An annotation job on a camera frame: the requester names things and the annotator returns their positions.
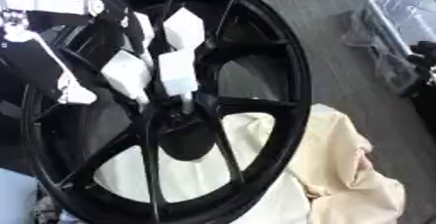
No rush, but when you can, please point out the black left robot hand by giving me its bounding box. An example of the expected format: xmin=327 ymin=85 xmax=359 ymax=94
xmin=0 ymin=0 xmax=149 ymax=106

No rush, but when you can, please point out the black spoked wheel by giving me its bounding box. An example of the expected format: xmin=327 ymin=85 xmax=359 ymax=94
xmin=18 ymin=0 xmax=315 ymax=224

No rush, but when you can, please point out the cream crumpled cloth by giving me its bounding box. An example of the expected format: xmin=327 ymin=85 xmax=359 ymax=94
xmin=91 ymin=102 xmax=409 ymax=224

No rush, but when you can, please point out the dark grey bag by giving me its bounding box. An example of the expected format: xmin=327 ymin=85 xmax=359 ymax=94
xmin=339 ymin=8 xmax=422 ymax=96

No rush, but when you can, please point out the white-rimmed dark box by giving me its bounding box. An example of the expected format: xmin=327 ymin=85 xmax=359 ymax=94
xmin=362 ymin=0 xmax=436 ymax=56

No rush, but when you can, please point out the black object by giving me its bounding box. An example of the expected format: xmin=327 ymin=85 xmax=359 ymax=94
xmin=403 ymin=39 xmax=436 ymax=133

